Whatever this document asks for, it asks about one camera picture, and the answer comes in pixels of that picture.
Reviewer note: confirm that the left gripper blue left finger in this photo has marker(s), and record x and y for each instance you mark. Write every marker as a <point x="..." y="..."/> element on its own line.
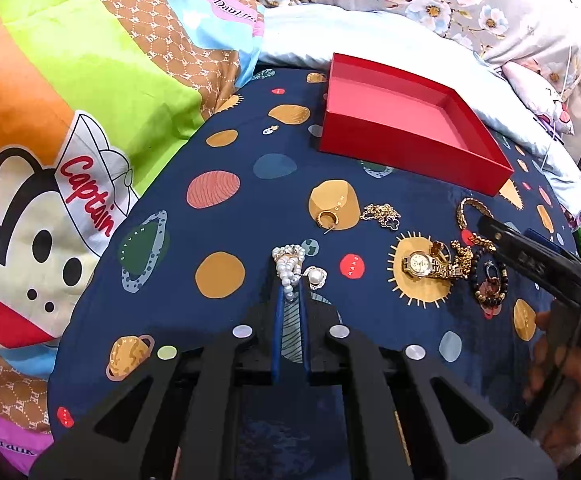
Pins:
<point x="277" y="330"/>

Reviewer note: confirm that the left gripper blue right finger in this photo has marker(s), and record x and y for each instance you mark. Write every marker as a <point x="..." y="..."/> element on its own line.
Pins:
<point x="304" y="327"/>

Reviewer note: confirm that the gold hoop earring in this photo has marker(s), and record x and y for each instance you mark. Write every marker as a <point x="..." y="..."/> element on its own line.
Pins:
<point x="327" y="221"/>

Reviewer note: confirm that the gold wristwatch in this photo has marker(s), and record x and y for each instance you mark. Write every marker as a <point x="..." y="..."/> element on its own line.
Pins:
<point x="441" y="262"/>

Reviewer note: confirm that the gold woven bangle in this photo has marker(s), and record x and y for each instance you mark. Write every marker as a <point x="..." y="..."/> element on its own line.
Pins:
<point x="470" y="209"/>

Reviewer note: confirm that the red jewelry tray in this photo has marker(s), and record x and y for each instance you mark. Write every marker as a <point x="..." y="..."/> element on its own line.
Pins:
<point x="391" y="117"/>

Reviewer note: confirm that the person's right hand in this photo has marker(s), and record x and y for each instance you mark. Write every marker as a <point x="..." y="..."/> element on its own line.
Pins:
<point x="562" y="439"/>

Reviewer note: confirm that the navy planet print bedsheet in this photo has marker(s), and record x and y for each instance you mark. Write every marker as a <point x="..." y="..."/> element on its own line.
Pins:
<point x="193" y="256"/>

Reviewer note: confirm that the small pink floral pillow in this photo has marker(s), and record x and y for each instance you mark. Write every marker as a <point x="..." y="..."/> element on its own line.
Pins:
<point x="539" y="97"/>

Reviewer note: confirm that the light blue pillow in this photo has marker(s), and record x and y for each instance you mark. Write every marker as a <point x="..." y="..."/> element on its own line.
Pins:
<point x="309" y="36"/>

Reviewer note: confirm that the colourful monkey cartoon blanket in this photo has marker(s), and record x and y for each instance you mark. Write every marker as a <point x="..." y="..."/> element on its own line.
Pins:
<point x="96" y="96"/>

